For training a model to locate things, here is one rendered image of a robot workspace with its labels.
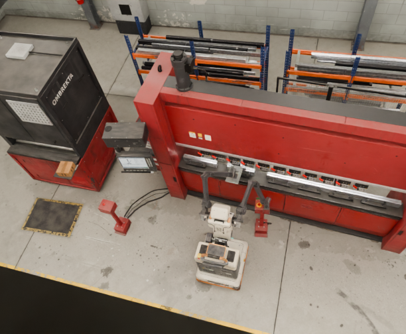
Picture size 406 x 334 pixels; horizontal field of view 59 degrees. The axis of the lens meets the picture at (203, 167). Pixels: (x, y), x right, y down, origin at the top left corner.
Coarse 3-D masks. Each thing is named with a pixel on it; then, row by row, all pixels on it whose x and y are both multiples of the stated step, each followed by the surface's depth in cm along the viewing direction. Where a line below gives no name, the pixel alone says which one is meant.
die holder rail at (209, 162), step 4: (184, 156) 519; (188, 156) 519; (192, 156) 518; (196, 156) 517; (184, 160) 527; (188, 160) 523; (192, 160) 520; (196, 160) 516; (200, 160) 512; (204, 160) 512; (208, 160) 511; (212, 160) 510; (216, 160) 509; (208, 164) 515; (212, 164) 511; (216, 164) 516
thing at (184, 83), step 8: (176, 56) 368; (184, 56) 372; (192, 56) 380; (176, 64) 372; (184, 64) 373; (192, 64) 377; (176, 72) 384; (184, 72) 384; (192, 72) 382; (176, 80) 397; (184, 80) 393; (176, 88) 406; (184, 88) 402
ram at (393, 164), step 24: (192, 120) 435; (216, 120) 420; (240, 120) 406; (264, 120) 400; (192, 144) 481; (216, 144) 463; (240, 144) 446; (264, 144) 430; (288, 144) 415; (312, 144) 401; (336, 144) 388; (360, 144) 376; (384, 144) 365; (312, 168) 438; (336, 168) 423; (360, 168) 409; (384, 168) 395
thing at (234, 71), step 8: (144, 64) 613; (152, 64) 609; (200, 64) 599; (208, 64) 598; (200, 72) 590; (208, 72) 588; (216, 72) 586; (224, 72) 581; (232, 72) 577; (240, 72) 577; (248, 72) 579; (256, 80) 571
